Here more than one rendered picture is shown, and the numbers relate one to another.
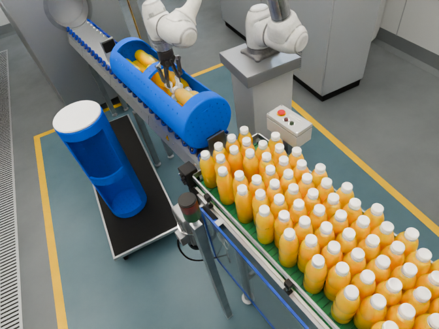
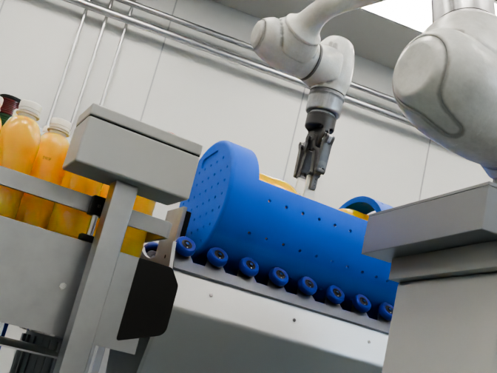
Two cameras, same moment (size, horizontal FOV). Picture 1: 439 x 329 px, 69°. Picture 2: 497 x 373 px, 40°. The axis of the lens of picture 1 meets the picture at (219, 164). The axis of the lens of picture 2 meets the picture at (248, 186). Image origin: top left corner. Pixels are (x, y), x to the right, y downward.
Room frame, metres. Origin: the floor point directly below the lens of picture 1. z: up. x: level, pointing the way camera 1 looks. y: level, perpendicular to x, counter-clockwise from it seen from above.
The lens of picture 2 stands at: (1.39, -1.48, 0.75)
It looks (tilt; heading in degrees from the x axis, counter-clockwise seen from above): 15 degrees up; 94
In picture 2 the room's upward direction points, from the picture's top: 14 degrees clockwise
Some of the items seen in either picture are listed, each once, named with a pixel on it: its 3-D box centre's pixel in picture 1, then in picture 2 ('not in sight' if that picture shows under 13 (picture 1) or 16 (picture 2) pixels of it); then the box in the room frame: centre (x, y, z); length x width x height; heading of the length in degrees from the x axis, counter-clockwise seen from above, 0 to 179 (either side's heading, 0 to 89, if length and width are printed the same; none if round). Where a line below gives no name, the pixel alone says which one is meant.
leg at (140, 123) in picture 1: (147, 140); not in sight; (2.04, 0.55, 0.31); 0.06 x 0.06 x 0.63; 28
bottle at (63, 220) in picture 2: (275, 152); (80, 186); (1.01, -0.27, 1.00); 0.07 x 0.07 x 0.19
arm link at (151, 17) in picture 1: (157, 19); (329, 65); (1.40, 0.14, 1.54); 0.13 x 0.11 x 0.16; 33
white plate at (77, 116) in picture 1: (77, 115); not in sight; (1.55, 0.75, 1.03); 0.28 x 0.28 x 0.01
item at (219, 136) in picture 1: (216, 143); (172, 237); (1.15, -0.01, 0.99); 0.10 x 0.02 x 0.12; 118
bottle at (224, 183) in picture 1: (225, 186); not in sight; (0.87, -0.01, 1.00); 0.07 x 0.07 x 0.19
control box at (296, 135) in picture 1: (288, 126); (133, 156); (1.11, -0.36, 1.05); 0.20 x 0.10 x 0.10; 28
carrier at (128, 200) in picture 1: (107, 166); not in sight; (1.55, 0.75, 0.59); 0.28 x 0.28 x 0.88
